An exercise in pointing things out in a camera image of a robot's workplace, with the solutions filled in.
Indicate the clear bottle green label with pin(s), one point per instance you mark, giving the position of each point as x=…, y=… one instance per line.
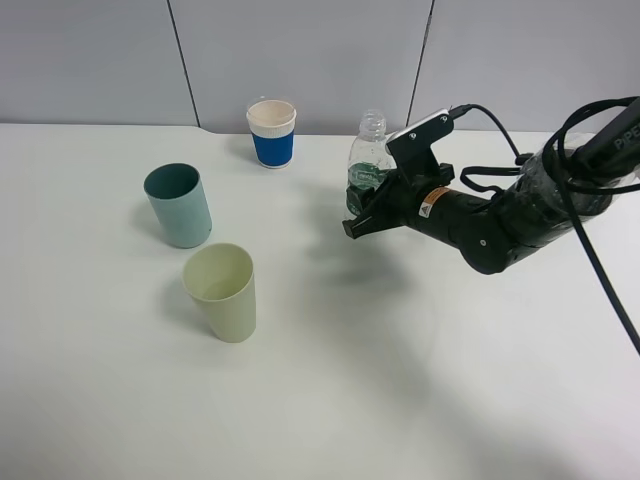
x=369, y=161

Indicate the blue sleeved paper cup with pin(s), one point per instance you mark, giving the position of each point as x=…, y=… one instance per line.
x=272, y=124

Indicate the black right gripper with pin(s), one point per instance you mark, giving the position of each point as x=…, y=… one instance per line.
x=398, y=202

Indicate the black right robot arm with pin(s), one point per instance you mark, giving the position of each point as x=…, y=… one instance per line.
x=512, y=212

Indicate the pale green plastic cup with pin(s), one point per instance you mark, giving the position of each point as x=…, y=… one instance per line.
x=220, y=280

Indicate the teal plastic cup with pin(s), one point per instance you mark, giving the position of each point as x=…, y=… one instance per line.
x=176, y=194

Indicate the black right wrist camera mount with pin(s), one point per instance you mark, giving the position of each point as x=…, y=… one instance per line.
x=411, y=147

